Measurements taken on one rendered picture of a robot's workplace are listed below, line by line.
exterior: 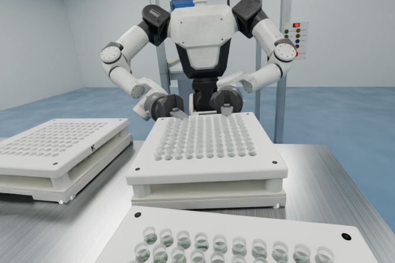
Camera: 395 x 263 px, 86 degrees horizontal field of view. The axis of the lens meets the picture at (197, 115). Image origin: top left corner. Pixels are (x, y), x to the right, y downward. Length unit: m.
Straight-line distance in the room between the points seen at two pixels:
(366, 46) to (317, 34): 0.89
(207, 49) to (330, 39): 4.34
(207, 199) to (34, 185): 0.33
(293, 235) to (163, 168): 0.19
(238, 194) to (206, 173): 0.06
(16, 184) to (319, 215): 0.53
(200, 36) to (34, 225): 0.79
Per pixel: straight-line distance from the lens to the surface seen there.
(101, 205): 0.43
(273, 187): 0.36
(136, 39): 0.96
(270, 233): 0.25
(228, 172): 0.32
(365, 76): 5.39
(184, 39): 0.93
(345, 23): 5.19
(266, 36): 0.94
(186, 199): 0.36
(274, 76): 0.83
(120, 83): 0.82
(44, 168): 0.45
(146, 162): 0.37
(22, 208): 0.51
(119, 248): 0.25
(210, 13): 0.94
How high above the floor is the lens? 1.12
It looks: 19 degrees down
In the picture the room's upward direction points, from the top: 5 degrees counter-clockwise
